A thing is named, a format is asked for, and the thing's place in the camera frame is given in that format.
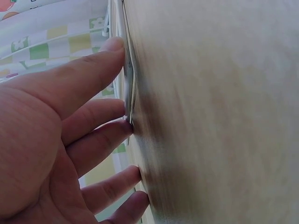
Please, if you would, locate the person's left hand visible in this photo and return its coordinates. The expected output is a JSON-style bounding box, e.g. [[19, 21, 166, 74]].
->
[[0, 36, 150, 224]]

